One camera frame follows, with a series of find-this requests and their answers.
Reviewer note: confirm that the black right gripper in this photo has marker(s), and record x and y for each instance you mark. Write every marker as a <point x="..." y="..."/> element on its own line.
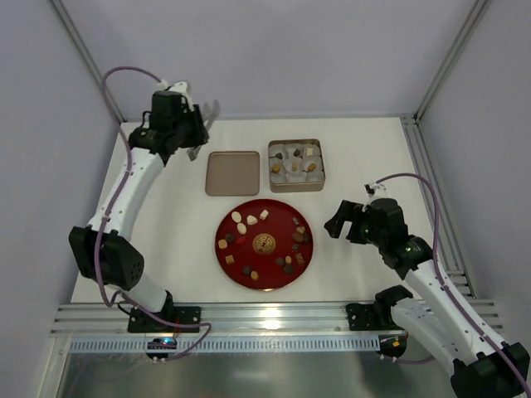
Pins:
<point x="357" y="224"/>

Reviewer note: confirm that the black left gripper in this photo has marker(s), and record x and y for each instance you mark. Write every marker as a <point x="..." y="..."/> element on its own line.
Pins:
<point x="199" y="129"/>

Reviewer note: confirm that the metal tongs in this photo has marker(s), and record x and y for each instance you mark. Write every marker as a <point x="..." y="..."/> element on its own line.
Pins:
<point x="210" y="114"/>

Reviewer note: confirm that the gold tin lid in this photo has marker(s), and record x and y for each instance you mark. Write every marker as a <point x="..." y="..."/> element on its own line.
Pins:
<point x="233" y="174"/>

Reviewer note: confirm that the gold tin box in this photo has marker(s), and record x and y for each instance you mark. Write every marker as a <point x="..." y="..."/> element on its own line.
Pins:
<point x="295" y="148"/>

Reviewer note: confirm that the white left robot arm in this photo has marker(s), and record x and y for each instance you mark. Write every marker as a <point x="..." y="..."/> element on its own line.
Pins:
<point x="102" y="249"/>

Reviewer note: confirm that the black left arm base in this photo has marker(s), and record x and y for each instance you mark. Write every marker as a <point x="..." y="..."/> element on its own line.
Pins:
<point x="178" y="319"/>

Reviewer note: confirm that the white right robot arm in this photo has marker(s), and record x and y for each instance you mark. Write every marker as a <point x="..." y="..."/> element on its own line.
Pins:
<point x="429" y="306"/>

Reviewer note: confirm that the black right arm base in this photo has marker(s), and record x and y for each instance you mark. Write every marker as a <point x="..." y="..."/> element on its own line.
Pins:
<point x="369" y="317"/>

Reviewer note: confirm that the brown round disc chocolate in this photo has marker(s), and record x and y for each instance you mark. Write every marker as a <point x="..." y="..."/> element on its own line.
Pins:
<point x="297" y="237"/>

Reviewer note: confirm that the brown layered rectangle chocolate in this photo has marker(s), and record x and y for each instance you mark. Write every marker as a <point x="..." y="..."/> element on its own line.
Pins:
<point x="299" y="259"/>

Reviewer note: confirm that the white ridged square chocolate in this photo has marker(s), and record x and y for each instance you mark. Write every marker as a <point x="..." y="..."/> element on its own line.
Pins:
<point x="264" y="215"/>

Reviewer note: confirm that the white shell chocolate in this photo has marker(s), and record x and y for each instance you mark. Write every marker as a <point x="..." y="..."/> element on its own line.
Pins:
<point x="251" y="220"/>

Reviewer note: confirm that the white swirl oval chocolate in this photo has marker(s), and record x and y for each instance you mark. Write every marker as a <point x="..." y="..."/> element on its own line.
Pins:
<point x="241" y="228"/>

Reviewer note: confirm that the dark fluted round chocolate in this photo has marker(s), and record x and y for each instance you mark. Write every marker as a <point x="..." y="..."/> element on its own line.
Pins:
<point x="230" y="237"/>

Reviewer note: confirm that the white paper cup liner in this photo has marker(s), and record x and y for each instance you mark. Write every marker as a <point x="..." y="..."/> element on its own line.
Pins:
<point x="288" y="163"/>
<point x="296" y="178"/>
<point x="272" y="162"/>
<point x="313" y="159"/>

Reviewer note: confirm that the red round plate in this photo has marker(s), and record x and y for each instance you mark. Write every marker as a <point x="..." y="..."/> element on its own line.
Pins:
<point x="266" y="241"/>

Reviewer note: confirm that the aluminium front rail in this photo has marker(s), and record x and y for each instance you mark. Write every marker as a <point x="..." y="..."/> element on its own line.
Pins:
<point x="318" y="317"/>

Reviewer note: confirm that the aluminium rail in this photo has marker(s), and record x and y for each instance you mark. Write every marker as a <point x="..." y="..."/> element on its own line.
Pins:
<point x="318" y="317"/>
<point x="448" y="249"/>

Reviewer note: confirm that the aluminium right side rail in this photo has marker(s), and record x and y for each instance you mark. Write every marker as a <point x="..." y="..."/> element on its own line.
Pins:
<point x="448" y="249"/>

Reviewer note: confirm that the slotted white cable duct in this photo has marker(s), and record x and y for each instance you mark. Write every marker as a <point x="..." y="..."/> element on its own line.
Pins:
<point x="226" y="344"/>

